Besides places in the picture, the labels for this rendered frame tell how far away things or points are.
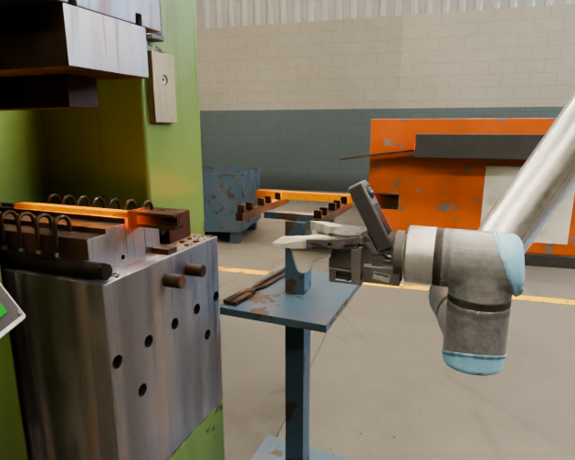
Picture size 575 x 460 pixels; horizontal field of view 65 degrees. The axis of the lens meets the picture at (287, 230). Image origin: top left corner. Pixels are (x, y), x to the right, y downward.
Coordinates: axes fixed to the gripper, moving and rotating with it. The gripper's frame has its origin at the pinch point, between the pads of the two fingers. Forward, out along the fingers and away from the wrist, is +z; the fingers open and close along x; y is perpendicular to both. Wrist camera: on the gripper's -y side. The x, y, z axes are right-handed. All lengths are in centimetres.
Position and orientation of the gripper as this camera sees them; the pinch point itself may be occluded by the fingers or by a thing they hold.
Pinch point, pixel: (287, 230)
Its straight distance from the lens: 78.1
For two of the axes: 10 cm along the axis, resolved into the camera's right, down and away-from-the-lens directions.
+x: 3.7, -2.1, 9.1
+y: 0.0, 9.7, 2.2
